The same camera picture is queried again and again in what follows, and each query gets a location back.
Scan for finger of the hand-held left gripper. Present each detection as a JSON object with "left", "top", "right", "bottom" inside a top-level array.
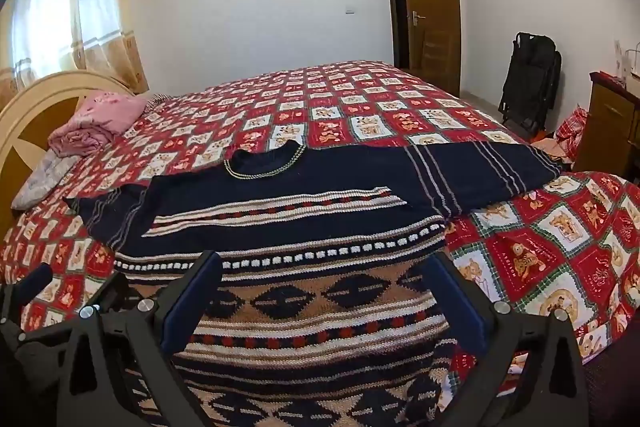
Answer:
[
  {"left": 17, "top": 271, "right": 132, "bottom": 358},
  {"left": 0, "top": 263, "right": 53, "bottom": 315}
]

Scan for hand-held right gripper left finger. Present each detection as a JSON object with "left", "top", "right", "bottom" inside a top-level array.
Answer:
[{"left": 55, "top": 251, "right": 224, "bottom": 427}]

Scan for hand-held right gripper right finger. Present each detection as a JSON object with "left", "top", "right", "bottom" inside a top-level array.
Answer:
[{"left": 427, "top": 251, "right": 591, "bottom": 427}]

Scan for navy patterned knit sweater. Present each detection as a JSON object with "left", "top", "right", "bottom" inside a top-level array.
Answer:
[{"left": 64, "top": 139, "right": 563, "bottom": 427}]

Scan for grey pillow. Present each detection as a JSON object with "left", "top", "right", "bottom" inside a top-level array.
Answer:
[{"left": 11, "top": 150, "right": 81, "bottom": 211}]

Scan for pink folded blanket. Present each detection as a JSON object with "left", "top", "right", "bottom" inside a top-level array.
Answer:
[{"left": 47, "top": 91, "right": 148, "bottom": 158}]

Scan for cream wooden headboard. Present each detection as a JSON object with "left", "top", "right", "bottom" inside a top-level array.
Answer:
[{"left": 0, "top": 71, "right": 136, "bottom": 240}]

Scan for pink cloth pile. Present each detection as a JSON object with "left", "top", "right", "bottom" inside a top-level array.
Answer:
[{"left": 537, "top": 134, "right": 576, "bottom": 165}]

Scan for red checked cloth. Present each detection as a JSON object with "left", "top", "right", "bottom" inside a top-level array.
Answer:
[{"left": 555, "top": 104, "right": 591, "bottom": 158}]

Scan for red printed bed blanket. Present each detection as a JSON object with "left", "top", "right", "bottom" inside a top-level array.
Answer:
[{"left": 0, "top": 59, "right": 640, "bottom": 413}]

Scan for brown wooden cabinet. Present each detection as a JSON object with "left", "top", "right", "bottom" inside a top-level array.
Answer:
[{"left": 572, "top": 72, "right": 640, "bottom": 185}]

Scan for beige patterned curtain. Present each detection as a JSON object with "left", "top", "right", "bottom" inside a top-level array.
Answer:
[{"left": 0, "top": 0, "right": 151, "bottom": 95}]

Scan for white items on cabinet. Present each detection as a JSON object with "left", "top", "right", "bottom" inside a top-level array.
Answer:
[{"left": 614, "top": 39, "right": 640, "bottom": 82}]

